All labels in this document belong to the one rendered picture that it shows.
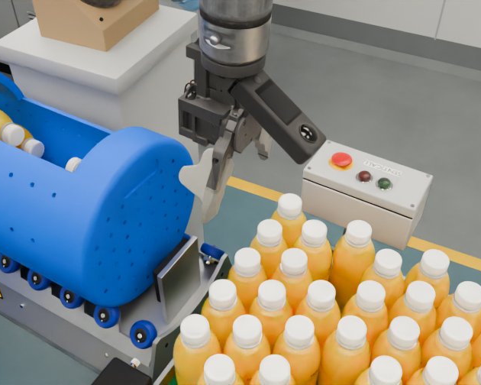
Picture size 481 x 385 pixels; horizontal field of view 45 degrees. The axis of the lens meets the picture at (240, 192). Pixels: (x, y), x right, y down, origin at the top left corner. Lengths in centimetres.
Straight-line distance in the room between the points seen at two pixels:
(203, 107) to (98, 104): 62
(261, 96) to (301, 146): 7
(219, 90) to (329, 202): 42
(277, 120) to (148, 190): 32
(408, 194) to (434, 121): 218
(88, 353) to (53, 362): 106
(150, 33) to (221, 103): 67
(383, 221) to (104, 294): 47
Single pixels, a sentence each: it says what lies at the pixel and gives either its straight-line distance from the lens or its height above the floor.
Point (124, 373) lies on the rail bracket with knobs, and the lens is 88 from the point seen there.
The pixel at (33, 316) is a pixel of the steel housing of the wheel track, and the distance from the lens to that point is 114.
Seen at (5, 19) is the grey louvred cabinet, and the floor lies 38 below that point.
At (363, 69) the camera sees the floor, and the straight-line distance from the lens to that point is 350.
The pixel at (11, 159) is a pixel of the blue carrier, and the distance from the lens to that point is 91.
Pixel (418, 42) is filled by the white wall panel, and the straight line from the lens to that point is 363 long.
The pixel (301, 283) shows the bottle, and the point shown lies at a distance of 88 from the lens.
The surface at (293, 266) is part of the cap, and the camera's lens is 86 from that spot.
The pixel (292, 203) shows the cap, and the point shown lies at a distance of 95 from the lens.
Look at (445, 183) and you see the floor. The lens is 278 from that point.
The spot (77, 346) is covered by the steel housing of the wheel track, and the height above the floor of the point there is 86.
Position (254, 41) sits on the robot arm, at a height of 146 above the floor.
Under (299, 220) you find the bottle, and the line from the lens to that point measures 97.
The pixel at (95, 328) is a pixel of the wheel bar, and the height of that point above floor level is 92.
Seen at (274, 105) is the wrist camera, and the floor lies 139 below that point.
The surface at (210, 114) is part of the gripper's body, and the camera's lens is 66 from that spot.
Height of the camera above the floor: 175
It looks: 43 degrees down
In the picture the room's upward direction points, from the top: straight up
